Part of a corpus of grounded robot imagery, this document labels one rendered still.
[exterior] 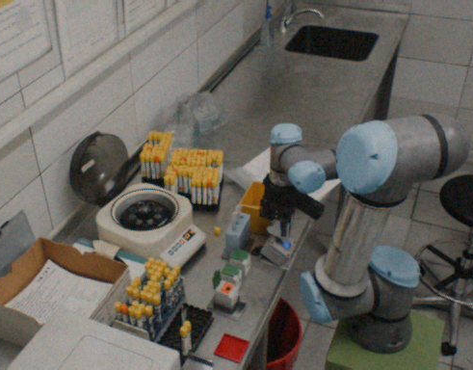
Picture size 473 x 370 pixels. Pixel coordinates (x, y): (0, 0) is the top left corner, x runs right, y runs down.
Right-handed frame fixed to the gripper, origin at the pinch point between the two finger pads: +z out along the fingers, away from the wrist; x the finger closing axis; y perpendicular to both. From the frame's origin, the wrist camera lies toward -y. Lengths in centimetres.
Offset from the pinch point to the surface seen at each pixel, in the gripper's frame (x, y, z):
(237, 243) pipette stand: 5.8, 12.5, 0.8
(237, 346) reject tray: 34.0, 1.3, 7.7
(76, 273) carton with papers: 33, 49, 2
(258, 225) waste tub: -7.6, 11.1, 4.5
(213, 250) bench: 3.9, 20.9, 8.0
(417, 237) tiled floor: -134, -33, 96
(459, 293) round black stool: -84, -55, 81
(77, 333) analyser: 66, 21, -22
